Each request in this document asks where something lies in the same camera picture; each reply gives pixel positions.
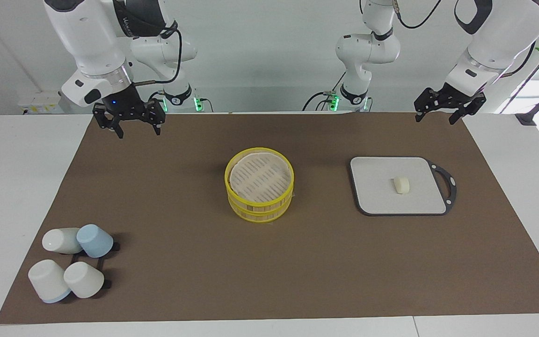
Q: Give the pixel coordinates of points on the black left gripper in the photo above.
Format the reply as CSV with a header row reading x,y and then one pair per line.
x,y
452,98

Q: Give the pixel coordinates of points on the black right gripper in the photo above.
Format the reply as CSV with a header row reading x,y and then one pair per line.
x,y
127,105

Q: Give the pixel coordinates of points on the pale steamed bun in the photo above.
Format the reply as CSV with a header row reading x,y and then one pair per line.
x,y
401,185

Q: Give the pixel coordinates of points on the white steamer liner paper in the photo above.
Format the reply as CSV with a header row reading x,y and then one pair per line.
x,y
259,177

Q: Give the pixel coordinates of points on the yellow bamboo steamer basket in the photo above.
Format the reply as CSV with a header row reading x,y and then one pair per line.
x,y
260,211

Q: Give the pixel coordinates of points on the grey cutting board dark rim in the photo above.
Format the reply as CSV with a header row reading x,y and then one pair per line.
x,y
382,187

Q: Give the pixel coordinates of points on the white power box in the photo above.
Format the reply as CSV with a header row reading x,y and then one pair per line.
x,y
40,103

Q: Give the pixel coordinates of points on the light blue cup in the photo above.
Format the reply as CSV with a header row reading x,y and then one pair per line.
x,y
95,240

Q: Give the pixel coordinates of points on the all white cup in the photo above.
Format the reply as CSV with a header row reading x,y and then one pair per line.
x,y
59,240
83,280

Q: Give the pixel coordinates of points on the brown table mat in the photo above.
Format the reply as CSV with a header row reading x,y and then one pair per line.
x,y
180,262

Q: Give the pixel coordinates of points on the black cup rack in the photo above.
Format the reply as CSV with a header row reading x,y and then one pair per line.
x,y
102,265

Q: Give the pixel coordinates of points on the white cup blue rim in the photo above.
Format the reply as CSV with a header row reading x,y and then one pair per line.
x,y
47,280

